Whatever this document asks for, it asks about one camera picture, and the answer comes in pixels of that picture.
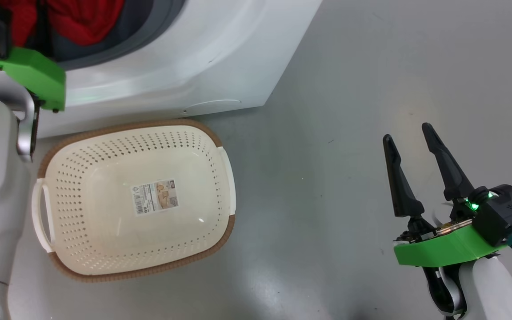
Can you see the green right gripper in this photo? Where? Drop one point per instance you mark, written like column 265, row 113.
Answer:
column 442, row 251

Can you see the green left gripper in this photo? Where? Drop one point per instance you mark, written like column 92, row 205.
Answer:
column 38, row 75

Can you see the red garment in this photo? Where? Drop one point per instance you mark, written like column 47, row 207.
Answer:
column 87, row 20

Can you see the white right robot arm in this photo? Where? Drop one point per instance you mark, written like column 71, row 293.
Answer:
column 491, row 289

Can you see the white front-load washing machine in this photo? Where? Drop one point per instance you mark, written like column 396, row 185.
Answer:
column 194, row 58

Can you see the white product label sticker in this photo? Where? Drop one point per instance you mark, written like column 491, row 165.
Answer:
column 154, row 197

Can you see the cream laundry basket brown rim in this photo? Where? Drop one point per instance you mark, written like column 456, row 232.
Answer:
column 105, row 231

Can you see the round drain filter cover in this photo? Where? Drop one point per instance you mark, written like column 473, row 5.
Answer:
column 214, row 104

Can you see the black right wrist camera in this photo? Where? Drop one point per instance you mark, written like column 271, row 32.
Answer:
column 502, row 213

